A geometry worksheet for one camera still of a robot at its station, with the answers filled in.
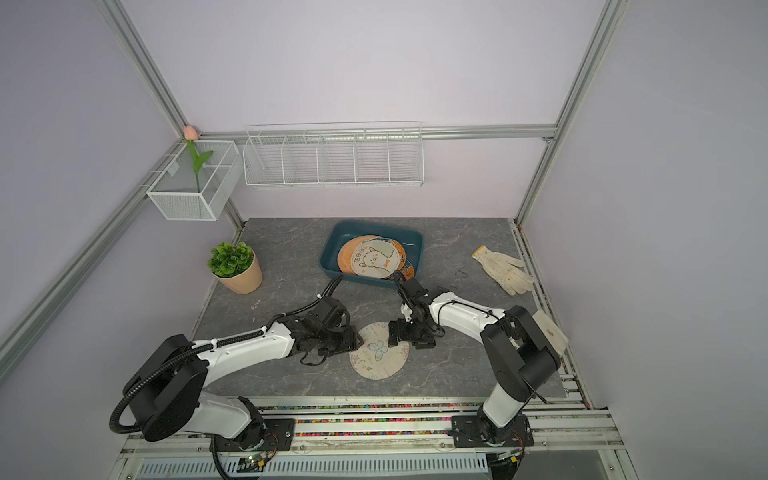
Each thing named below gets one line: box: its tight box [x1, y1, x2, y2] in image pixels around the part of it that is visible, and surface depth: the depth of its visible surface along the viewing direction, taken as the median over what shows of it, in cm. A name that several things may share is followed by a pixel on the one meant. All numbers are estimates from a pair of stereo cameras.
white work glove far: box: [472, 245, 534, 296], surface depth 107 cm
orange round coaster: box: [337, 235, 380, 275], surface depth 110 cm
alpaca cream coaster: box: [350, 239, 401, 279], surface depth 107 cm
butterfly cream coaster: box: [349, 322, 410, 380], surface depth 88 cm
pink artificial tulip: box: [184, 125, 213, 193], surface depth 93 cm
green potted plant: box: [207, 242, 263, 295], surface depth 93 cm
